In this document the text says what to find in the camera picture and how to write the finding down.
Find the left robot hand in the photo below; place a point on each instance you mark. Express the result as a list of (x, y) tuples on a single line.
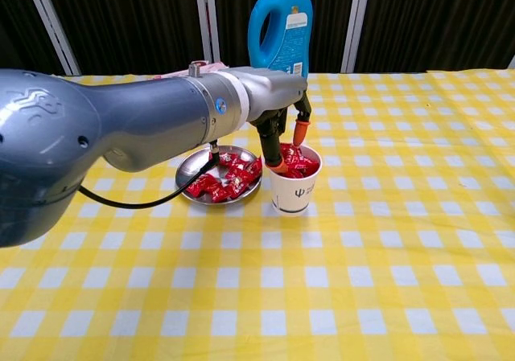
[(273, 87)]

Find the red candy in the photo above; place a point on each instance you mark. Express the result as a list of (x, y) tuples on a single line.
[(200, 186), (220, 193), (229, 158), (287, 152), (255, 166), (303, 162), (235, 171), (238, 183)]

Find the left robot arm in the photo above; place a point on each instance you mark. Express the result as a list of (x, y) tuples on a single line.
[(100, 116)]

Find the blue detergent pump bottle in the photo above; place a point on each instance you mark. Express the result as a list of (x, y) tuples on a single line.
[(281, 35)]

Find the pink wet wipes pack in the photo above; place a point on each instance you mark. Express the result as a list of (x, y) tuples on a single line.
[(213, 66)]

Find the white paper cup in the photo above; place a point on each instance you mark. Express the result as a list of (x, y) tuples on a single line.
[(293, 196)]

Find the round metal plate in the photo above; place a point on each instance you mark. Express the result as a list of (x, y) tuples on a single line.
[(193, 168)]

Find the black pleated curtain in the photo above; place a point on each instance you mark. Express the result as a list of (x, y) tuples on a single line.
[(120, 15)]

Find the yellow checked tablecloth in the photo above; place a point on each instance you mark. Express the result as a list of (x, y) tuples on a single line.
[(322, 256)]

